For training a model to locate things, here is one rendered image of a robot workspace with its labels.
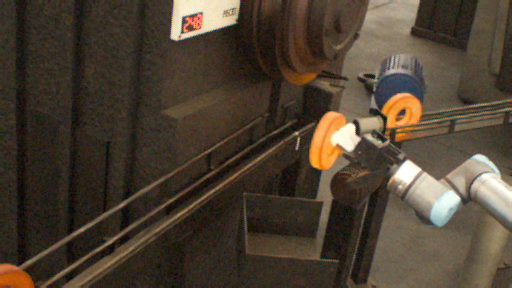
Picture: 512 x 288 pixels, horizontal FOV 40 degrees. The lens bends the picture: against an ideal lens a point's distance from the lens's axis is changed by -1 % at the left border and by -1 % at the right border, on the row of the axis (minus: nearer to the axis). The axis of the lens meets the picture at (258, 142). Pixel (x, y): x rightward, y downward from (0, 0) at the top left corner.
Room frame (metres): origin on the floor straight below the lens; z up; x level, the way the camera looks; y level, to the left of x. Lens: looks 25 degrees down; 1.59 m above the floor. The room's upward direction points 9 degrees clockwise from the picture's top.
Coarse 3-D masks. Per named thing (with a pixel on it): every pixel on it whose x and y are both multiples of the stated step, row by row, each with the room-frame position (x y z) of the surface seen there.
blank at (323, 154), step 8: (328, 112) 1.71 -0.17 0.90; (328, 120) 1.67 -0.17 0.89; (336, 120) 1.69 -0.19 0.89; (344, 120) 1.74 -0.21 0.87; (320, 128) 1.65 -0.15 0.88; (328, 128) 1.65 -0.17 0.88; (336, 128) 1.70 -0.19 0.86; (320, 136) 1.64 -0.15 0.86; (328, 136) 1.65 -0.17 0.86; (312, 144) 1.64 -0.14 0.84; (320, 144) 1.63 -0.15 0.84; (328, 144) 1.66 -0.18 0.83; (312, 152) 1.64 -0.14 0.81; (320, 152) 1.63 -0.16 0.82; (328, 152) 1.70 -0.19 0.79; (336, 152) 1.72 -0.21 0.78; (312, 160) 1.64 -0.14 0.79; (320, 160) 1.63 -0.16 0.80; (328, 160) 1.68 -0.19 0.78; (320, 168) 1.65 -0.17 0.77; (328, 168) 1.69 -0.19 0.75
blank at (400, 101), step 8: (400, 96) 2.26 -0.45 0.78; (408, 96) 2.26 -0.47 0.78; (392, 104) 2.23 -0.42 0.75; (400, 104) 2.24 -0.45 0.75; (408, 104) 2.26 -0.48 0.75; (416, 104) 2.28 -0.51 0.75; (384, 112) 2.23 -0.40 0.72; (392, 112) 2.23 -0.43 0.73; (408, 112) 2.29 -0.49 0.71; (416, 112) 2.28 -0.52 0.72; (392, 120) 2.23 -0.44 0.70; (400, 120) 2.29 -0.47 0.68; (408, 120) 2.27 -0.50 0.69; (416, 120) 2.29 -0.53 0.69; (408, 128) 2.27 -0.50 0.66
